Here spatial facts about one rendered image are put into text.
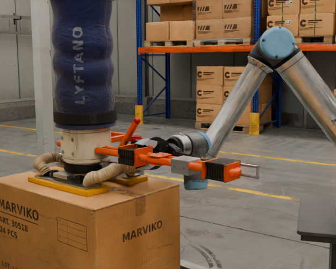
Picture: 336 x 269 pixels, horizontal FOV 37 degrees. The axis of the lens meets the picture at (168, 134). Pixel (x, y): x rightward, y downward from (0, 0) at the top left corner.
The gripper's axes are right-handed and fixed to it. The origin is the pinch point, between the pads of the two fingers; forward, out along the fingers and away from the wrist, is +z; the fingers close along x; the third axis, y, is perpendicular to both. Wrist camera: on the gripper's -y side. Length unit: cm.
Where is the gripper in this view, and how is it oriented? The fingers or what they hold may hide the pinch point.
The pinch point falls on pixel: (139, 156)
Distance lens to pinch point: 167.7
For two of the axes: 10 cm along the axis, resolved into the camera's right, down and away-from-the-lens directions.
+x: 0.1, -9.9, -1.5
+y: -7.6, -1.1, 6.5
